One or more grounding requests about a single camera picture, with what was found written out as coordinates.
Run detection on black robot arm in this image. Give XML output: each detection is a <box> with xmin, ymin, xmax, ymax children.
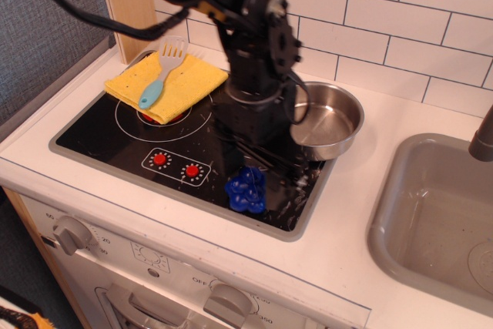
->
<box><xmin>148</xmin><ymin>0</ymin><xmax>314</xmax><ymax>231</ymax></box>

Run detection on grey faucet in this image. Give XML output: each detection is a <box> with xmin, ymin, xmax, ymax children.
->
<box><xmin>468</xmin><ymin>106</ymin><xmax>493</xmax><ymax>162</ymax></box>

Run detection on orange object at floor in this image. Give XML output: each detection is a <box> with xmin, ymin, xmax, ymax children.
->
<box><xmin>0</xmin><ymin>305</ymin><xmax>55</xmax><ymax>329</ymax></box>

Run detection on light wooden post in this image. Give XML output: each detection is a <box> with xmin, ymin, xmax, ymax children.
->
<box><xmin>95</xmin><ymin>0</ymin><xmax>159</xmax><ymax>65</ymax></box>

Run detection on grey plastic sink basin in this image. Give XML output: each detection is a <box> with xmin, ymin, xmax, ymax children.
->
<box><xmin>368</xmin><ymin>133</ymin><xmax>492</xmax><ymax>317</ymax></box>

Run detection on grey right oven knob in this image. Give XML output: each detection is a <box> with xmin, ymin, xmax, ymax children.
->
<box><xmin>203</xmin><ymin>284</ymin><xmax>253</xmax><ymax>328</ymax></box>

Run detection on stainless steel pot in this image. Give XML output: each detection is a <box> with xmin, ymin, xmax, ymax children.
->
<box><xmin>290</xmin><ymin>82</ymin><xmax>364</xmax><ymax>161</ymax></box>

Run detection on black toy stove top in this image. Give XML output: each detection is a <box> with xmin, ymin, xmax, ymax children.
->
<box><xmin>49</xmin><ymin>88</ymin><xmax>334</xmax><ymax>241</ymax></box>

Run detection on yellow folded cloth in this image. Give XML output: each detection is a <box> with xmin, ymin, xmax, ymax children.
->
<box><xmin>105</xmin><ymin>52</ymin><xmax>228</xmax><ymax>124</ymax></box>

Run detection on grey spatula with blue handle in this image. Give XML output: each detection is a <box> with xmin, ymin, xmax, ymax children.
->
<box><xmin>138</xmin><ymin>35</ymin><xmax>189</xmax><ymax>109</ymax></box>

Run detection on grey left oven knob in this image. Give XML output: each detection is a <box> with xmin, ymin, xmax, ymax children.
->
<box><xmin>53</xmin><ymin>216</ymin><xmax>92</xmax><ymax>256</ymax></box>

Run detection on white toy oven front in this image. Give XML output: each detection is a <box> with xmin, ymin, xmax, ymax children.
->
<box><xmin>20</xmin><ymin>196</ymin><xmax>370</xmax><ymax>328</ymax></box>

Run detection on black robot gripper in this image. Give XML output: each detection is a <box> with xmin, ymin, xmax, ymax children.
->
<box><xmin>213</xmin><ymin>89</ymin><xmax>308</xmax><ymax>225</ymax></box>

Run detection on blue toy grapes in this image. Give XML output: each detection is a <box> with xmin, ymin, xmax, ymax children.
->
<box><xmin>224</xmin><ymin>166</ymin><xmax>267</xmax><ymax>214</ymax></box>

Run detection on grey oven knob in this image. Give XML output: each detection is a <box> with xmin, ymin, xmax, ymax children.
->
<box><xmin>53</xmin><ymin>216</ymin><xmax>92</xmax><ymax>256</ymax></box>
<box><xmin>203</xmin><ymin>284</ymin><xmax>253</xmax><ymax>328</ymax></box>

